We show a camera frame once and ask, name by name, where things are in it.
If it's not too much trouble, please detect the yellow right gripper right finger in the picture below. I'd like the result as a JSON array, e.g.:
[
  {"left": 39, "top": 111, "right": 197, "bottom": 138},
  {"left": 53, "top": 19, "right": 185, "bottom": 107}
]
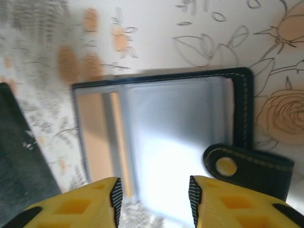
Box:
[{"left": 189, "top": 175, "right": 304, "bottom": 228}]

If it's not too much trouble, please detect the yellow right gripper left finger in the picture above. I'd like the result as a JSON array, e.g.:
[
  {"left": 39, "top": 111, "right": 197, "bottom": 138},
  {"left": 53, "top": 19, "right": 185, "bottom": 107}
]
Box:
[{"left": 9, "top": 176, "right": 123, "bottom": 228}]

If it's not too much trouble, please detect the dark blue leather card holder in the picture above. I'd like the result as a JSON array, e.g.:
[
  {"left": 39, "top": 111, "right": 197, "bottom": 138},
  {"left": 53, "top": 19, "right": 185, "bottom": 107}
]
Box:
[{"left": 71, "top": 67, "right": 295, "bottom": 203}]

